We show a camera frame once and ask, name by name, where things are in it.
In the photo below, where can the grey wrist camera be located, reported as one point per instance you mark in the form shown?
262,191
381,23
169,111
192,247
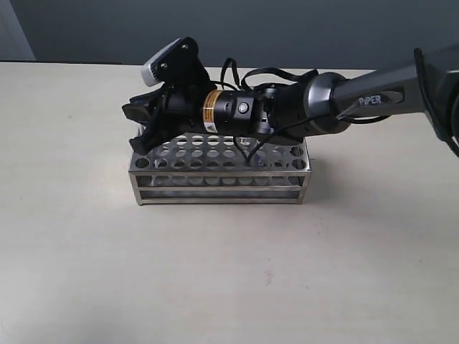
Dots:
170,62

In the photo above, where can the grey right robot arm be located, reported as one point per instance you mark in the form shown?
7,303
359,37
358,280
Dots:
299,106

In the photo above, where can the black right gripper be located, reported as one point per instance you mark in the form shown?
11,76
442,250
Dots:
218,108

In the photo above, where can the blue-capped test tube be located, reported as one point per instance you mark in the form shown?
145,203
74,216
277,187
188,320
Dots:
247,144

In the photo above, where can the steel test tube rack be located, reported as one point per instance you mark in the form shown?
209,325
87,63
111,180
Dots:
210,169

